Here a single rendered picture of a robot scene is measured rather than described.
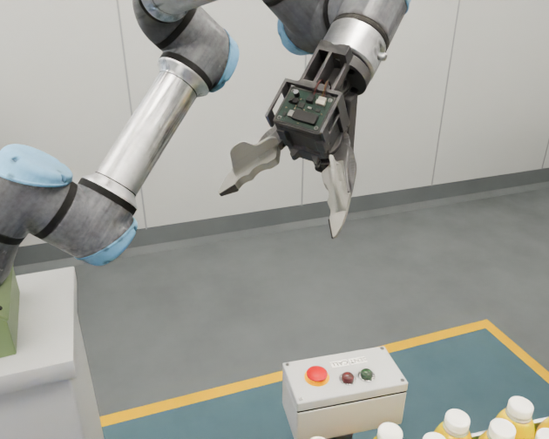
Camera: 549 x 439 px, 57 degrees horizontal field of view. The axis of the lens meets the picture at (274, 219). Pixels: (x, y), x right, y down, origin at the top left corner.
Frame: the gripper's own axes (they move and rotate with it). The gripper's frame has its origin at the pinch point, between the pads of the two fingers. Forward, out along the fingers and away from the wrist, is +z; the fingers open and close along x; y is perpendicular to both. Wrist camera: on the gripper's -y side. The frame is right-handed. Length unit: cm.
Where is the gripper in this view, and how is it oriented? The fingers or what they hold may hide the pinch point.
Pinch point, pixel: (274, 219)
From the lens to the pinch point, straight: 57.9
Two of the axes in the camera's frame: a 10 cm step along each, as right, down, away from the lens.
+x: 8.6, 3.3, -3.9
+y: -2.6, -3.7, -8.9
